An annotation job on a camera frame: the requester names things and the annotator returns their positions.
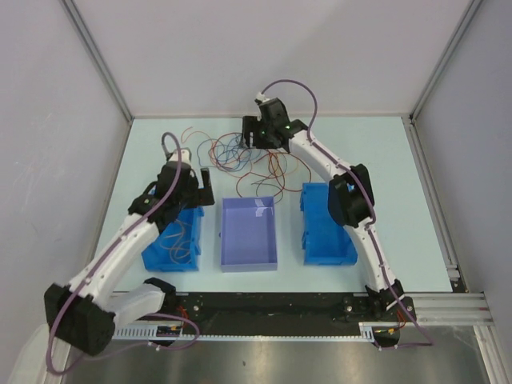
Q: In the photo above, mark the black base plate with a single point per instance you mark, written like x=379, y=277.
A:
x=288, y=315

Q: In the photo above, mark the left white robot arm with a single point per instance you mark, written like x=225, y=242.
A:
x=82, y=312

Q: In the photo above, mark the slotted cable duct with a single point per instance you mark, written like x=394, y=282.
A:
x=147, y=332

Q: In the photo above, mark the blue bin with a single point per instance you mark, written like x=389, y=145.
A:
x=178, y=247
x=324, y=242

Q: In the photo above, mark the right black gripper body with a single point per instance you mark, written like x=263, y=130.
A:
x=266, y=140

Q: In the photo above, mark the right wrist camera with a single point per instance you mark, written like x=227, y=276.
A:
x=261, y=99

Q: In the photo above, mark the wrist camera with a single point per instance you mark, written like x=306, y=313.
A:
x=184, y=155
x=261, y=99

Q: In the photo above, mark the right blue bin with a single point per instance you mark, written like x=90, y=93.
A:
x=324, y=242

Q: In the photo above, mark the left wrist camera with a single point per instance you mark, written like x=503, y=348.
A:
x=184, y=155

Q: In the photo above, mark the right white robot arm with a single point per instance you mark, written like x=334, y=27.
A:
x=350, y=200

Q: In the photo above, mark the middle purple tray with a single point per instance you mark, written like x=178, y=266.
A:
x=248, y=235

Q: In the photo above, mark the left blue bin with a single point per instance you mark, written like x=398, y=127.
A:
x=178, y=247

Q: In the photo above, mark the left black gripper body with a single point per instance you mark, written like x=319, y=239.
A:
x=188, y=198

